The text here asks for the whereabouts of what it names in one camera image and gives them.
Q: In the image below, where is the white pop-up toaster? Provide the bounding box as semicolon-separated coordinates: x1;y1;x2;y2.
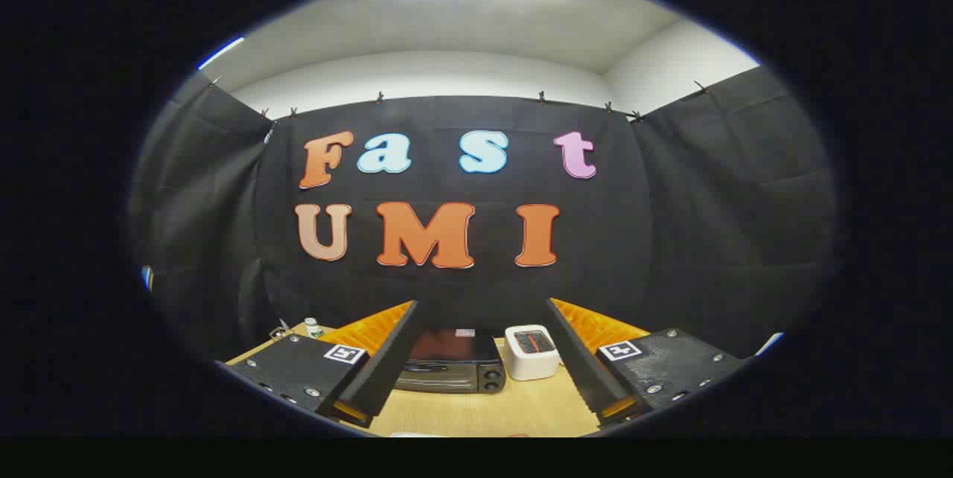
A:
504;324;561;381

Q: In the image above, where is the black toaster oven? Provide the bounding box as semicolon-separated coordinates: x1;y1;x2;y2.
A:
395;328;508;395

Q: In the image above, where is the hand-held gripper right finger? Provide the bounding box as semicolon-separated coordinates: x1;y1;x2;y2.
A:
546;297;751;428

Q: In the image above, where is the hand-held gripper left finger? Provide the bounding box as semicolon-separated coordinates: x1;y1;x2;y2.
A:
216;299;420;430

